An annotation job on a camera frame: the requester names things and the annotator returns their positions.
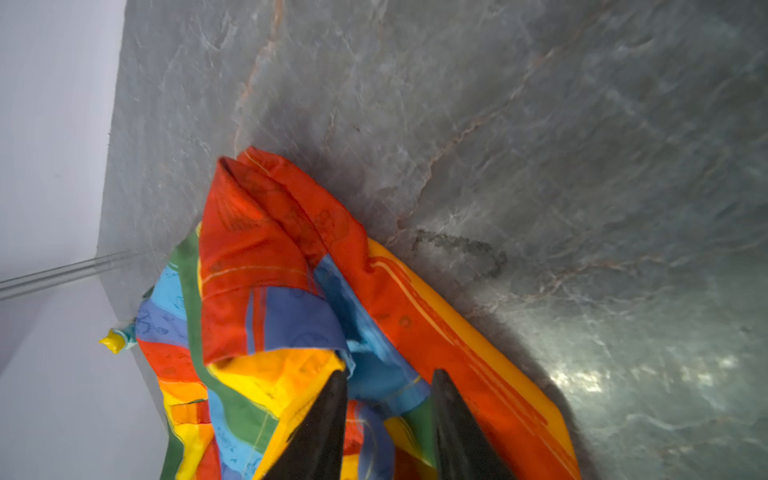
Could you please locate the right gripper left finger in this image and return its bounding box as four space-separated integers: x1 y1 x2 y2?
263 371 348 480

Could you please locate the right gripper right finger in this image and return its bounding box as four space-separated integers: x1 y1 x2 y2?
431 369 516 480

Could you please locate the rainbow striped jacket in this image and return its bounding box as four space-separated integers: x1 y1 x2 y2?
134 148 580 479

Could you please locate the yellow white small toy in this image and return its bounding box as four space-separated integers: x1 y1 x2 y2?
99 324 137 355

